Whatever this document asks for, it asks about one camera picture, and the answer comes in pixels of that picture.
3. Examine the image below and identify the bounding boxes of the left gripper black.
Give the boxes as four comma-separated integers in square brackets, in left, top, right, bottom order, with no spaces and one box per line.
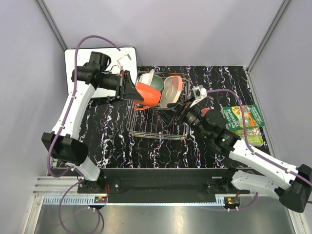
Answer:
[97,70,144,101]

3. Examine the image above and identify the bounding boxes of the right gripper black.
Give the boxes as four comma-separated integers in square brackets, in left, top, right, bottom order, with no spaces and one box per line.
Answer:
[155,96,211,139]

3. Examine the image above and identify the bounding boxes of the wire dish rack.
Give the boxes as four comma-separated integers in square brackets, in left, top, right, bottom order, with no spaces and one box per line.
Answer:
[126,72,191,140]

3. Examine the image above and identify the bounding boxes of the large white plate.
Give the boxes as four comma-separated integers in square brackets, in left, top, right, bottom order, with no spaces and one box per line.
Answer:
[138,69,154,86]

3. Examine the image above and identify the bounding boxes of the orange mug white inside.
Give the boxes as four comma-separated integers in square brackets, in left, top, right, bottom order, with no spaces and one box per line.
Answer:
[133,82,161,111]

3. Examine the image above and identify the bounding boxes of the green ceramic bowl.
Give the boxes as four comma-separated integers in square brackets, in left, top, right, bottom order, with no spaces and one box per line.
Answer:
[150,75,164,92]

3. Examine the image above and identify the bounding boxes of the pink cream floral plate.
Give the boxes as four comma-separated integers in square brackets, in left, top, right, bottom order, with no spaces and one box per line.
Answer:
[159,76,183,108]

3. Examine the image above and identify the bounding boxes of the pink plastic cup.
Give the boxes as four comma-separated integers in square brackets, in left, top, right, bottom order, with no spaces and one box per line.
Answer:
[201,108,212,116]

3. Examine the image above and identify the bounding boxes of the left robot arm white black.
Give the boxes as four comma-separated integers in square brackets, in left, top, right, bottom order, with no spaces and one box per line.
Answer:
[41,47,139,193]

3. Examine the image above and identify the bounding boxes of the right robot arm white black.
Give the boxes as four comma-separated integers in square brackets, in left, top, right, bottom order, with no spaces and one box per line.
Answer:
[156,99,312,213]

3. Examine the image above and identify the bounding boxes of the black marble pattern mat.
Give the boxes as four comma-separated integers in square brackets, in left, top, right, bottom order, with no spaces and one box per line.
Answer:
[79,66,254,168]

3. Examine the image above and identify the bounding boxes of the green children's book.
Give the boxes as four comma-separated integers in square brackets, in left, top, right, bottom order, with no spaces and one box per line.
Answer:
[221,104,265,131]

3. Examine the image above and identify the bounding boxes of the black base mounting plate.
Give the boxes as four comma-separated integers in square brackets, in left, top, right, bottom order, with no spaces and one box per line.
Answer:
[78,168,237,205]

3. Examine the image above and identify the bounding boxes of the white whiteboard black frame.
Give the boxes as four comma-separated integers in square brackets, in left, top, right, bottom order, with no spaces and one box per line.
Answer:
[64,47,137,93]

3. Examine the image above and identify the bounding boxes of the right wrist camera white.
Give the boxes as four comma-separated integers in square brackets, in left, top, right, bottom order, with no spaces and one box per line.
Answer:
[191,85,207,107]

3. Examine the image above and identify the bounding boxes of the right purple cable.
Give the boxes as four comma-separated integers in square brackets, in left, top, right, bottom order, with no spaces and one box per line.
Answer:
[202,88,312,212]

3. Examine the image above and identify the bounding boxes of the purple cable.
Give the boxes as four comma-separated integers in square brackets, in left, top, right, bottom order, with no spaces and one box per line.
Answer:
[46,35,121,234]
[202,88,312,212]

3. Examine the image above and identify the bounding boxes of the grey slotted cable duct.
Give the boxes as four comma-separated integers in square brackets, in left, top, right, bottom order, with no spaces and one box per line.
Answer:
[43,194,225,206]

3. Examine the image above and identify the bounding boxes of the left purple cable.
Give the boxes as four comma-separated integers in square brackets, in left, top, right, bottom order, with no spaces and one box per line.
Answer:
[46,35,121,234]

